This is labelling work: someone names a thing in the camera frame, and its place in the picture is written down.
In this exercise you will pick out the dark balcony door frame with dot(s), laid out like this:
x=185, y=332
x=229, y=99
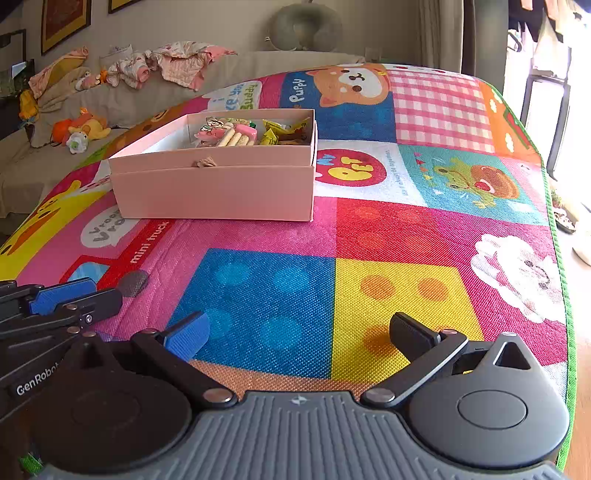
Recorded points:
x=540, y=115

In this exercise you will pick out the colourful cartoon play mat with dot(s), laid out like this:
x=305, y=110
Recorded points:
x=392, y=221

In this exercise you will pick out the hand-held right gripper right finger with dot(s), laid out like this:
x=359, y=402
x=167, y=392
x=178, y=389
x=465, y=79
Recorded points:
x=413, y=332

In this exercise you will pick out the yellow cloth toy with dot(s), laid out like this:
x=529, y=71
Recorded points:
x=28, y=106

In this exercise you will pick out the white cartoon snack packet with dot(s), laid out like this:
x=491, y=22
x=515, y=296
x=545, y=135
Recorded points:
x=219, y=123

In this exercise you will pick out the white round bowl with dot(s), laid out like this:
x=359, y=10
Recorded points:
x=582, y=253

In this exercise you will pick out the dark cabinet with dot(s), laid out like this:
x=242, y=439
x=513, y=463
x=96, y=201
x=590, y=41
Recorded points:
x=14, y=106

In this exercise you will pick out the hanging laundry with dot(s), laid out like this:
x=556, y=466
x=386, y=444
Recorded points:
x=549, y=27

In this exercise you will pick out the pink pig candy packet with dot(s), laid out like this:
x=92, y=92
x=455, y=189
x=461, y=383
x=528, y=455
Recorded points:
x=207, y=136

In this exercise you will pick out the grey neck pillow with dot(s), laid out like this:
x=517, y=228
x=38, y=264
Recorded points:
x=284, y=32

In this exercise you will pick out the large yellow snack packet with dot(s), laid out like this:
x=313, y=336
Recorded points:
x=272, y=134

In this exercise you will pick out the white flower pot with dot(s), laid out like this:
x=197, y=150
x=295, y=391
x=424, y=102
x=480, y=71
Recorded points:
x=564, y=217

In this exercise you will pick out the pink yellow folded cloth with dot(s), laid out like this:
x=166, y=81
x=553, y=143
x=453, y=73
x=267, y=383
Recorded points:
x=55, y=69

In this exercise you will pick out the yellow orange plush toy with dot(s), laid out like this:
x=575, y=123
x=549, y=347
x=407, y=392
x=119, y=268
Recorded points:
x=90, y=124

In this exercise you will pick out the biscuit stick packet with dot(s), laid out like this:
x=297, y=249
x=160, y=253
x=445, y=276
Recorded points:
x=235, y=138

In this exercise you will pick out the small plush doll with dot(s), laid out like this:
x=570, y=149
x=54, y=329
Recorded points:
x=87, y=82

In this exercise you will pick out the pink floral clothes pile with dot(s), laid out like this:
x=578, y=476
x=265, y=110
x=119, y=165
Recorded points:
x=180, y=64

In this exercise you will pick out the brown snack piece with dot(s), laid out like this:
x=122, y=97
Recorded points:
x=293, y=137

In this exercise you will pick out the beige folded blanket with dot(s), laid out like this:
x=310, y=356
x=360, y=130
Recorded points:
x=60, y=94

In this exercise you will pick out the white wall socket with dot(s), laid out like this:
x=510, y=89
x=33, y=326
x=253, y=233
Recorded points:
x=372, y=53

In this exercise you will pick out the white green baby toy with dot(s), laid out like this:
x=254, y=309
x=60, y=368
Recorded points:
x=77, y=143

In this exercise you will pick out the beige sofa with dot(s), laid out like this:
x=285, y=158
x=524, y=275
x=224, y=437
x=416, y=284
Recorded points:
x=115, y=106

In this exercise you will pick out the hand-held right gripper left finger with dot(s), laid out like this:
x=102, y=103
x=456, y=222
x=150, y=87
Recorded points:
x=187, y=339

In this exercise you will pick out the pink cardboard box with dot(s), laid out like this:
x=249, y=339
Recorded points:
x=212, y=189

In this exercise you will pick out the small yellow snack packet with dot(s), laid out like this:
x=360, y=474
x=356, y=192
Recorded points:
x=300, y=125

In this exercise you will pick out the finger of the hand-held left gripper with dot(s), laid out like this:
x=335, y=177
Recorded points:
x=60, y=295
x=99, y=304

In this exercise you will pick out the framed wall picture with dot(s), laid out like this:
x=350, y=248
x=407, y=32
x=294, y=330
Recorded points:
x=121, y=4
x=64, y=23

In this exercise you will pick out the pink green snack packet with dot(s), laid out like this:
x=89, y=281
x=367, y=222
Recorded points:
x=247, y=129

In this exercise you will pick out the beige curtain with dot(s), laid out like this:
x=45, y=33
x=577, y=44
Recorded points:
x=443, y=37

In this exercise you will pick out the orange round toy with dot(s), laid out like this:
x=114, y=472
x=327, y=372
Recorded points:
x=61, y=130

